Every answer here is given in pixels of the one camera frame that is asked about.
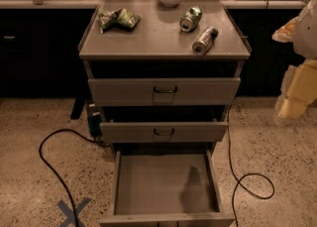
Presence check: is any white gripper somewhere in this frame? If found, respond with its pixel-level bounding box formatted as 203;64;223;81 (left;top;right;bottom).
272;0;317;126

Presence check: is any silver redbull can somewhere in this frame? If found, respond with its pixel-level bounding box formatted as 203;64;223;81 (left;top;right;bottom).
192;27;218;56

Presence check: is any green soda can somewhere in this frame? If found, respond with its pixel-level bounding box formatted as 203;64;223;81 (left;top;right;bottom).
179;6;202;32

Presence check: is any grey drawer cabinet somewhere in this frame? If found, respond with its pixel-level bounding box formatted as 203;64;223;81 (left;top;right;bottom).
80;0;250;150

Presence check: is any grey top drawer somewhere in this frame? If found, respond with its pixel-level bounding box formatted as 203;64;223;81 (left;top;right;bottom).
88;77;240;107

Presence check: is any grey drawer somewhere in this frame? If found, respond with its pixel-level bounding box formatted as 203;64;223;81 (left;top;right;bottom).
88;77;240;107
100;122;228;143
99;150;234;227

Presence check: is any grey bottom drawer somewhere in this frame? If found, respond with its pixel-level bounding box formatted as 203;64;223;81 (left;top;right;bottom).
99;150;234;227

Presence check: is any grey middle drawer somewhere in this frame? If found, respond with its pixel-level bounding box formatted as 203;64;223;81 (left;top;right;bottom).
100;122;228;143

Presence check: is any green chip bag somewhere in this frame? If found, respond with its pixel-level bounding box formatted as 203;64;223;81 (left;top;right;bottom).
97;8;141;34

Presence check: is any black power box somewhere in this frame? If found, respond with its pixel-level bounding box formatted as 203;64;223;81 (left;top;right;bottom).
86;102;101;138

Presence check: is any dark counter with cabinets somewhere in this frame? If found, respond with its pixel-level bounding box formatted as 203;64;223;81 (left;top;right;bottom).
0;8;304;98

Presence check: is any blue tape cross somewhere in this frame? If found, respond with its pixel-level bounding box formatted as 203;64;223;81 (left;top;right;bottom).
57;197;91;227

